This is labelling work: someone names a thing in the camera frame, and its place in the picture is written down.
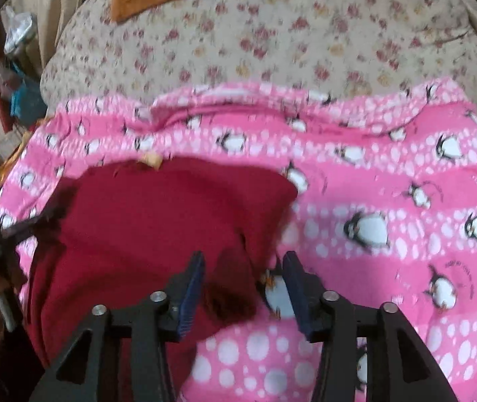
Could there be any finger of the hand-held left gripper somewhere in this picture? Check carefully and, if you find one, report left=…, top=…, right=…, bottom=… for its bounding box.
left=1, top=188, right=78, bottom=247

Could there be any blue packet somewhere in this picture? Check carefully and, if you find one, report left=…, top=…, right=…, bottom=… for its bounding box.
left=10, top=73, right=49, bottom=123

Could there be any pink penguin print blanket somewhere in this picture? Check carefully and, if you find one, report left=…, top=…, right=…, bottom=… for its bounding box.
left=0, top=76, right=477, bottom=402

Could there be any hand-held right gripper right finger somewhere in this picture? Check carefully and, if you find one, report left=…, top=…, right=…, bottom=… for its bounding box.
left=282, top=250, right=459, bottom=402

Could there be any beige curtain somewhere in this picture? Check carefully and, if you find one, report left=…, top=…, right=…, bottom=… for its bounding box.
left=8, top=0, right=80, bottom=77

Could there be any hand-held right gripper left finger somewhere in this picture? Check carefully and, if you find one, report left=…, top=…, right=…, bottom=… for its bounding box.
left=29, top=251, right=206, bottom=402

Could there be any clear plastic bag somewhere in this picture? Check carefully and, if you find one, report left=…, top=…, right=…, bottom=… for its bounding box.
left=1, top=7, right=39, bottom=56

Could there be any floral beige bedsheet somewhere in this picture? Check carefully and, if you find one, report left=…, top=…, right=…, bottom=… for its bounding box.
left=39, top=0, right=477, bottom=115

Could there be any dark red garment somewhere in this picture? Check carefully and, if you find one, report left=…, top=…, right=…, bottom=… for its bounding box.
left=24, top=157, right=300, bottom=402

